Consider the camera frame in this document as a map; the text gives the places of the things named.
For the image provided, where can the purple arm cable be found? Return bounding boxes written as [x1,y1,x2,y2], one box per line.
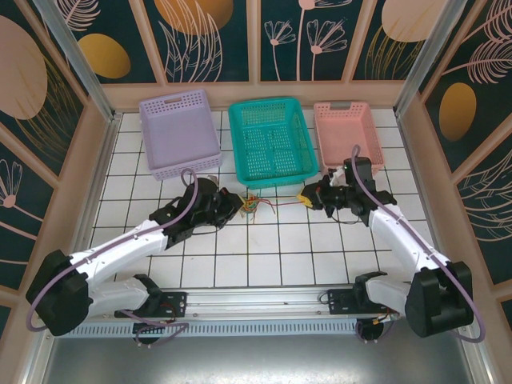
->
[350,144,486,344]
[24,168,200,348]

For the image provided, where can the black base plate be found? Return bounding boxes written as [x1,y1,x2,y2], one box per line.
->
[327,288,361,317]
[158,290,188,319]

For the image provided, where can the aluminium frame post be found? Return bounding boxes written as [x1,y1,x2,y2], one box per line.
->
[393,0,469,117]
[31,0,123,123]

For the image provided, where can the purple plastic basket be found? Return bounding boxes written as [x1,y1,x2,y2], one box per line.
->
[138,88,223,183]

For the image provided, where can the thin black right camera wire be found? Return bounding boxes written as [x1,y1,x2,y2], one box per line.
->
[326,210,363,225]

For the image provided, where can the yellow cable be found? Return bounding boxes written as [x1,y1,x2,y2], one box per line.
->
[239,192,303,213]

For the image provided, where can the teal plastic basket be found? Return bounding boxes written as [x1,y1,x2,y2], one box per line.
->
[227,97,320,189]

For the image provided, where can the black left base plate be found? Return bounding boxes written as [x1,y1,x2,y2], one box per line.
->
[158,290,188,319]

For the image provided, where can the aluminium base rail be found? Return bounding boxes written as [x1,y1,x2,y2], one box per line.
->
[114,286,401,321]

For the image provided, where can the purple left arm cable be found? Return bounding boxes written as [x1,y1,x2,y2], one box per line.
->
[24,168,200,348]

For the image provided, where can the left base power wires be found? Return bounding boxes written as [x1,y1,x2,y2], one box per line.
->
[158,306,178,326]

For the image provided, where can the grey slotted cable duct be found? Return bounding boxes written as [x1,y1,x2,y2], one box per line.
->
[70,318,361,337]

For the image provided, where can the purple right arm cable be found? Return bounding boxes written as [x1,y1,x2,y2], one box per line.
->
[350,144,486,344]

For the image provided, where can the right base power wires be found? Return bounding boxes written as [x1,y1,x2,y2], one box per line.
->
[370,313,401,326]

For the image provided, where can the grey metal sheet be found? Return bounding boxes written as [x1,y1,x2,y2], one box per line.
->
[23,334,493,384]

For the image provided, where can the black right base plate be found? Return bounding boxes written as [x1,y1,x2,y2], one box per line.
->
[327,288,361,317]

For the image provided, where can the base power wires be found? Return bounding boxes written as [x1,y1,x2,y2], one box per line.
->
[370,313,401,326]
[158,306,178,326]

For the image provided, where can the red cable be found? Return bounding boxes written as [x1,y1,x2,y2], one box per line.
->
[243,194,305,215]

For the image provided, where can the pink plastic basket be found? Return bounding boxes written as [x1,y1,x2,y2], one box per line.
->
[313,101,386,177]

